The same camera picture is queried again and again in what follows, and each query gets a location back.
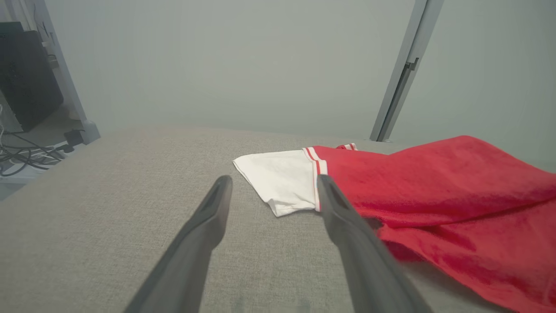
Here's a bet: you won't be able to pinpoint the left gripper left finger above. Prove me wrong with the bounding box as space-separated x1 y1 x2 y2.
124 175 233 313

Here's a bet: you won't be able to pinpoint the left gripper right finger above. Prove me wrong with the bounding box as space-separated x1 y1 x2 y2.
316 174 433 313

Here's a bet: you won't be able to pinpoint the red shirt white sleeves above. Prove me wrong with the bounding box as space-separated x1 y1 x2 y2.
233 136 556 313

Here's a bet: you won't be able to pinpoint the black power adapter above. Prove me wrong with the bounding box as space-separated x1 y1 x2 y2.
64 129 86 152

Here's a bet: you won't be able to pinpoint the black cabinet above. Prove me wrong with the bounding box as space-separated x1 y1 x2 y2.
0 22 64 133

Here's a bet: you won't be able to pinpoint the black floor cable tangle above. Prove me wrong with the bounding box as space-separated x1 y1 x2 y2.
0 126 70 177

